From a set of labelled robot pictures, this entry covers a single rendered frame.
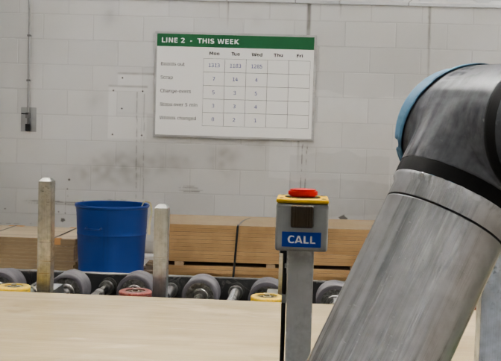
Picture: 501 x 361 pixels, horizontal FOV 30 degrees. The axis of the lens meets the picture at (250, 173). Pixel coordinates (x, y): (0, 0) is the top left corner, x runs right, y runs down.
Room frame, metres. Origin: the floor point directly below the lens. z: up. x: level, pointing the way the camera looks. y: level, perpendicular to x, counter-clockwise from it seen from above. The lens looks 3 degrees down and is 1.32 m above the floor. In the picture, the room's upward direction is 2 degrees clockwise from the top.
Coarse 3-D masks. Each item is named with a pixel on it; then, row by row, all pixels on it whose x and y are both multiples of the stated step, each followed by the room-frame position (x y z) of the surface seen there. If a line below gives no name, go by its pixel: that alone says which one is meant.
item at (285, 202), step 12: (288, 204) 1.24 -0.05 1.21; (300, 204) 1.24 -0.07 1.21; (312, 204) 1.24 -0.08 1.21; (324, 204) 1.24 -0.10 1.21; (276, 216) 1.24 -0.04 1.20; (288, 216) 1.24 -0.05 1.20; (324, 216) 1.23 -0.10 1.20; (276, 228) 1.24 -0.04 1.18; (288, 228) 1.24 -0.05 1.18; (300, 228) 1.24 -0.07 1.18; (312, 228) 1.24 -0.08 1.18; (324, 228) 1.23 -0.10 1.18; (276, 240) 1.24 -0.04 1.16; (324, 240) 1.23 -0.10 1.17
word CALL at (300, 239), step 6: (282, 234) 1.24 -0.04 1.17; (288, 234) 1.24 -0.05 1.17; (294, 234) 1.24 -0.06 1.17; (300, 234) 1.24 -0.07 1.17; (306, 234) 1.24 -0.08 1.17; (312, 234) 1.24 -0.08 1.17; (318, 234) 1.23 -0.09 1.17; (282, 240) 1.24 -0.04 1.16; (288, 240) 1.24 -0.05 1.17; (294, 240) 1.24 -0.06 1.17; (300, 240) 1.24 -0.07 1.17; (306, 240) 1.24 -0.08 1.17; (312, 240) 1.24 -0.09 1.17; (318, 240) 1.23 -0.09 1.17; (288, 246) 1.24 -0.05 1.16; (294, 246) 1.24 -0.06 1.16; (300, 246) 1.24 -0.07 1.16; (306, 246) 1.24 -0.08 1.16; (312, 246) 1.24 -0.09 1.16; (318, 246) 1.23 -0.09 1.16
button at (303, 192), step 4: (292, 188) 1.28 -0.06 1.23; (296, 188) 1.28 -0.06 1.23; (300, 188) 1.29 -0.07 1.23; (304, 188) 1.29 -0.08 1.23; (292, 192) 1.26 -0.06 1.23; (296, 192) 1.25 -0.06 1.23; (300, 192) 1.25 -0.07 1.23; (304, 192) 1.25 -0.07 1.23; (308, 192) 1.25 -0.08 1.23; (312, 192) 1.26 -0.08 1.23; (316, 192) 1.26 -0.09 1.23; (292, 196) 1.26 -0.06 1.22; (296, 196) 1.26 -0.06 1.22; (300, 196) 1.25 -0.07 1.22; (304, 196) 1.25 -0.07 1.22; (308, 196) 1.26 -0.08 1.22; (312, 196) 1.26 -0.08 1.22
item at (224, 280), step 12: (36, 276) 2.91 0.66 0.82; (96, 276) 2.90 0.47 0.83; (108, 276) 2.90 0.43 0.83; (120, 276) 2.90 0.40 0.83; (168, 276) 2.89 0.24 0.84; (180, 276) 2.89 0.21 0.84; (192, 276) 2.89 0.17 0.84; (96, 288) 2.90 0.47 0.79; (180, 288) 2.89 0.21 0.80; (240, 300) 2.88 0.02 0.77; (312, 300) 2.86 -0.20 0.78
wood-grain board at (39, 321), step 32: (0, 320) 1.90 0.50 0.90; (32, 320) 1.91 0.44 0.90; (64, 320) 1.92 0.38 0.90; (96, 320) 1.93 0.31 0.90; (128, 320) 1.94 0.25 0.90; (160, 320) 1.95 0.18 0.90; (192, 320) 1.96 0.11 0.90; (224, 320) 1.97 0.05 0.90; (256, 320) 1.97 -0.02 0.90; (320, 320) 1.99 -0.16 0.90; (0, 352) 1.64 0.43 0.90; (32, 352) 1.65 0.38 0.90; (64, 352) 1.65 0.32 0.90; (96, 352) 1.66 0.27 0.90; (128, 352) 1.67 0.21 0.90; (160, 352) 1.67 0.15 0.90; (192, 352) 1.68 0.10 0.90; (224, 352) 1.69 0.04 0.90; (256, 352) 1.69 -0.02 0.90
